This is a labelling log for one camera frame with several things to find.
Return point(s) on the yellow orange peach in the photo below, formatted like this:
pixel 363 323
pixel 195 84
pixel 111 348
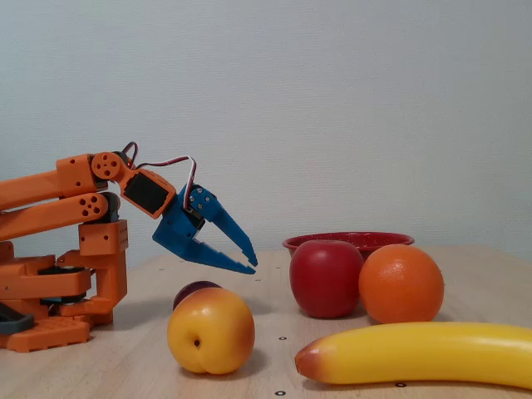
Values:
pixel 212 332

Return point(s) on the yellow banana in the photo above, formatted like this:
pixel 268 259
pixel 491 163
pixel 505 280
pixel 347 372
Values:
pixel 415 353

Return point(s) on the orange robot base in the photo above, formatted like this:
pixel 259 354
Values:
pixel 41 336

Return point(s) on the red speckled bowl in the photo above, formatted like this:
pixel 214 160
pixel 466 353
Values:
pixel 390 241

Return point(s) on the red apple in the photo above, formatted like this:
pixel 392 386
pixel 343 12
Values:
pixel 326 278

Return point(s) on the dark grey table clamp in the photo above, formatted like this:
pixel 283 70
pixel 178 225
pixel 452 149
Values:
pixel 16 324

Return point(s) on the orange fruit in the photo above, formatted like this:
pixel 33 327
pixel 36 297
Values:
pixel 401 284

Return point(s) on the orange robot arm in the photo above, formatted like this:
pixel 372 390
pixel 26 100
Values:
pixel 33 187

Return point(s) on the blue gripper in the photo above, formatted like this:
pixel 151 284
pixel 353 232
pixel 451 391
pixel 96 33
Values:
pixel 176 233

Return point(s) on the dark purple plum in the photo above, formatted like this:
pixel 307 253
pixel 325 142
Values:
pixel 195 287

